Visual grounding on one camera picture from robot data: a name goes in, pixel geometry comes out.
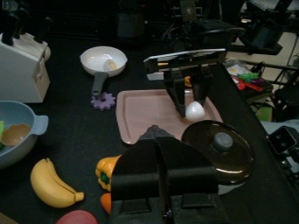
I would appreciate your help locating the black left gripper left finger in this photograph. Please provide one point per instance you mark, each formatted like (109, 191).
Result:
(133, 175)

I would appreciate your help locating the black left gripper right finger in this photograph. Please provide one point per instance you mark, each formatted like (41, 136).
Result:
(191, 175)

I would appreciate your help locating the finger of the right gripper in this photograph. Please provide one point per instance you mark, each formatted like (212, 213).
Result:
(175, 87)
(202, 84)

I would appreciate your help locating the white toy egg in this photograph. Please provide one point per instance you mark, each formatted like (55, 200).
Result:
(194, 111)

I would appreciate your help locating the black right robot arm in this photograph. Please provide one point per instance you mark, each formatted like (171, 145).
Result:
(216, 33)

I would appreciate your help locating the toy fried egg piece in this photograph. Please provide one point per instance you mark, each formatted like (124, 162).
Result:
(111, 65)

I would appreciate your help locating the yellow toy bell pepper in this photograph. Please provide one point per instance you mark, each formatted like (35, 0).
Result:
(105, 172)

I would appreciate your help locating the dark glass pot lid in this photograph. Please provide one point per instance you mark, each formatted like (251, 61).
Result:
(230, 163)

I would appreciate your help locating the bin of colourful toys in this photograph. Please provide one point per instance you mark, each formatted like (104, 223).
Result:
(244, 77)

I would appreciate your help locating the pink plastic tray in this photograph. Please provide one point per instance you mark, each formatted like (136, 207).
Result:
(145, 113)

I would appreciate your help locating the orange toy fruit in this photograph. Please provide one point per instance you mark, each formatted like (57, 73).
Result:
(105, 203)

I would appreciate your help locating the purple toy gear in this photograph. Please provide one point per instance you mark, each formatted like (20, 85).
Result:
(103, 101)

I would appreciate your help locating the red round toy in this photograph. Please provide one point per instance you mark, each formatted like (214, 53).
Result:
(77, 218)

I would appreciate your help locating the yellow toy banana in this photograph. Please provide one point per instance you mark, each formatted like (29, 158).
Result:
(51, 186)

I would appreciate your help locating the black box-shaped device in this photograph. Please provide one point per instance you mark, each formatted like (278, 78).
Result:
(283, 139)

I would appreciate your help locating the brown eggshell half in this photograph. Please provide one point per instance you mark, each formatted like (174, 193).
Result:
(16, 134)

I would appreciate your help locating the light blue bowl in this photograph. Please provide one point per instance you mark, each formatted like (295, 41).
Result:
(17, 113)

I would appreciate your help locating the white knife block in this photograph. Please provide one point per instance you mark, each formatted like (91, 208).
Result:
(19, 75)

